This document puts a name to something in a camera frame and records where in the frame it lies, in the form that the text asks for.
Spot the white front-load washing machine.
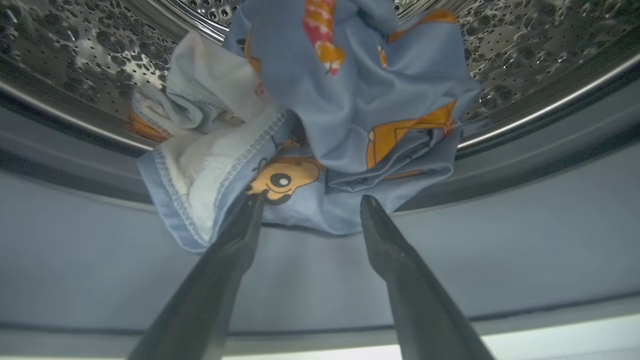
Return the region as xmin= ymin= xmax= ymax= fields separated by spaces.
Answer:
xmin=0 ymin=312 xmax=640 ymax=360

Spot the steel washing machine drum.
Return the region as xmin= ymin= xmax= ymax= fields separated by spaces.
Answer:
xmin=0 ymin=0 xmax=640 ymax=151

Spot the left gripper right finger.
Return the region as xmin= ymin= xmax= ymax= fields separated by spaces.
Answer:
xmin=360 ymin=194 xmax=497 ymax=360

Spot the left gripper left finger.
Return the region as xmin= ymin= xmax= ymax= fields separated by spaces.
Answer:
xmin=127 ymin=191 xmax=267 ymax=360

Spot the grey rubber door gasket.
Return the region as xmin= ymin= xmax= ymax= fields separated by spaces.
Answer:
xmin=0 ymin=55 xmax=640 ymax=347

